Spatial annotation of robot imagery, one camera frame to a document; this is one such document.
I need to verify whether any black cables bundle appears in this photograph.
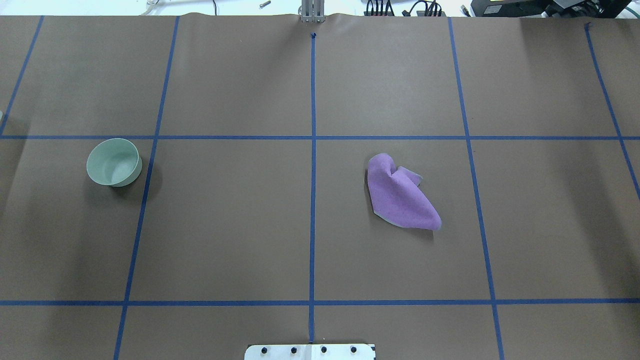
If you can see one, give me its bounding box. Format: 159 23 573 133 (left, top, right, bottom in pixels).
364 0 447 18

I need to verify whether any aluminium frame post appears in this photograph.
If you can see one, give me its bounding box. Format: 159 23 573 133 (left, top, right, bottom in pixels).
298 0 326 24

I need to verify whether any purple cloth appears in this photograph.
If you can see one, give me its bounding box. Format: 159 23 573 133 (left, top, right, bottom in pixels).
366 153 442 231

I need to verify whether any mint green bowl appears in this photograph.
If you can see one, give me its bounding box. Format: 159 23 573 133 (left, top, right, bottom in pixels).
86 137 143 188

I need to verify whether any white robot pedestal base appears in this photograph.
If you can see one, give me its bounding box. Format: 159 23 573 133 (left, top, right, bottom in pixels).
244 343 377 360

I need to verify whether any black device on desk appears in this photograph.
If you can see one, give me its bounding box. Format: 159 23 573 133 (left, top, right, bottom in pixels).
470 0 632 19

